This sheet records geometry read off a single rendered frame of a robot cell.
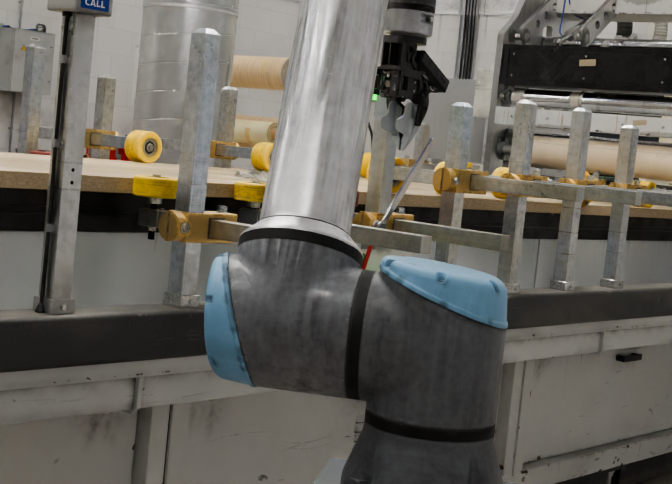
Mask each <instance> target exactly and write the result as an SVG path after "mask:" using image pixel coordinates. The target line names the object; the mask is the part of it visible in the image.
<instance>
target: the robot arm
mask: <svg viewBox="0 0 672 484"><path fill-rule="evenodd" d="M435 7H436V0H301V2H300V7H299V12H298V18H297V23H296V28H295V34H294V39H293V44H292V50H291V55H290V60H289V66H288V71H287V76H286V81H285V87H284V92H283V97H282V103H281V108H280V113H279V119H278V124H277V129H276V135H275V140H274V145H273V150H272V156H271V161H270V166H269V172H268V177H267V182H266V188H265V193H264V198H263V204H262V209H261V214H260V219H259V221H258V222H257V223H256V224H254V225H252V226H251V227H249V228H248V229H246V230H244V231H243V232H242V233H241V234H240V237H239V243H238V248H237V252H236V254H231V253H229V252H226V253H224V254H220V255H218V256H217V257H216V258H215V260H214V261H213V264H212V266H211V269H210V273H209V277H208V282H207V288H206V295H205V296H206V302H205V307H204V336H205V346H206V351H207V357H208V360H209V363H210V366H211V368H212V370H213V371H214V372H215V374H216V375H217V376H219V377H220V378H222V379H225V380H229V381H233V382H238V383H242V384H247V385H250V386H251V387H264V388H272V389H279V390H287V391H294V392H302V393H309V394H317V395H324V396H332V397H339V398H347V399H354V400H362V401H366V410H365V419H364V426H363V429H362V431H361V433H360V435H359V437H358V439H357V441H356V443H355V445H354V447H353V449H352V451H351V453H350V455H349V457H348V459H347V461H346V463H345V465H344V467H343V470H342V474H341V482H340V484H504V483H503V478H502V474H501V470H500V466H499V462H498V458H497V454H496V450H495V446H494V434H495V425H496V417H497V408H498V399H499V390H500V381H501V372H502V364H503V355H504V346H505V337H506V329H507V328H508V322H507V297H508V295H507V289H506V287H505V285H504V284H503V282H502V281H501V280H499V279H498V278H496V277H495V276H492V275H490V274H487V273H484V272H481V271H478V270H474V269H471V268H467V267H463V266H458V265H454V264H449V263H445V262H439V261H434V260H429V259H423V258H416V257H409V256H397V255H388V256H385V257H383V259H382V261H381V262H380V264H379V268H380V271H371V270H363V269H362V264H363V257H364V256H363V253H362V251H361V250H360V249H359V247H358V246H357V245H356V244H355V242H354V241H353V240H352V239H351V236H350V234H351V228H352V222H353V216H354V209H355V203H356V197H357V191H358V185H359V179H360V172H361V166H362V160H363V154H364V148H365V141H366V135H367V129H368V123H369V117H370V111H371V104H372V98H373V94H375V95H379V93H380V96H381V97H384V98H386V104H387V109H388V113H387V114H386V115H385V116H383V117H382V118H381V120H380V126H381V128H382V129H384V130H385V131H387V132H389V133H391V134H392V138H393V141H394V144H395V146H396V148H397V150H402V151H403V150H404V149H405V148H406V147H407V146H408V144H409V143H410V142H411V140H412V139H413V137H414V135H415V134H416V132H417V130H418V128H419V126H421V123H422V121H423V119H424V117H425V115H426V112H427V110H428V105H429V92H433V93H439V92H443V93H445V92H446V90H447V87H448V85H449V82H450V81H449V80H448V79H447V78H446V76H445V75H444V74H443V73H442V71H441V70H440V69H439V68H438V66H437V65H436V64H435V63H434V61H433V60H432V59H431V58H430V56H429V55H428V54H427V53H426V51H425V50H417V46H426V43H427V38H429V37H431V36H432V32H433V22H434V14H435ZM385 18H386V20H385ZM384 24H385V29H384ZM383 30H384V31H385V32H386V33H388V34H391V35H384V38H383V47H382V57H381V66H378V61H379V55H380V49H381V43H382V37H383ZM376 75H379V80H378V84H377V89H375V88H374V86H375V80H376ZM381 76H382V77H381ZM381 81H382V82H381ZM380 83H381V85H380ZM380 90H381V91H380ZM406 99H409V100H411V102H407V103H406V105H405V106H404V105H403V104H402V103H401V102H405V100H406ZM412 102H413V103H412Z"/></svg>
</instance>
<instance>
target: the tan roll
mask: <svg viewBox="0 0 672 484"><path fill-rule="evenodd" d="M568 145H569V139H564V138H552V137H541V136H534V140H533V149H532V158H531V167H536V168H546V169H555V170H565V171H566V162H567V154H568ZM618 146H619V143H611V142H599V141H589V144H588V153H587V161H586V171H587V172H588V173H593V174H594V172H595V171H596V170H599V171H600V172H601V174H603V175H613V176H615V172H616V163H617V155H618ZM511 147H512V145H506V144H505V145H504V146H503V149H502V150H503V153H507V154H511ZM633 178H641V179H651V180H661V181H670V182H672V148H669V147H658V146H646V145H637V152H636V160H635V169H634V177H633Z"/></svg>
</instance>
